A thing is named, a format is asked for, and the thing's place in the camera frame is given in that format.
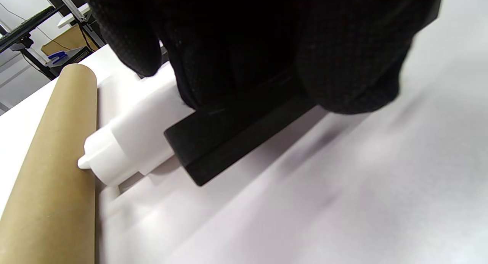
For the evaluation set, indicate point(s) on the white metal frame beam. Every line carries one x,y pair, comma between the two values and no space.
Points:
72,6

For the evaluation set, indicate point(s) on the white cartoon print poster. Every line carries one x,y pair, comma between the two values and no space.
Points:
305,199

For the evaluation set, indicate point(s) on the brown cardboard box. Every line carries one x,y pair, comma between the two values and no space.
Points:
72,41

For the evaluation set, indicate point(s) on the grey and white hand controller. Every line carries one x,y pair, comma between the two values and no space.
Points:
129,142

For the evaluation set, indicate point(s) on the small blue object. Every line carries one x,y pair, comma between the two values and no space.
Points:
57,58

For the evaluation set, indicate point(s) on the black bar weight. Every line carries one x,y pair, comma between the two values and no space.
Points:
228,142

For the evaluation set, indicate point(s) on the brown cardboard mailing tube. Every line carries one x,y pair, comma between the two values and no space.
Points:
49,180

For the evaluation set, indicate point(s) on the person's left hand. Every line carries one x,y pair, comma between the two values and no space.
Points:
267,35

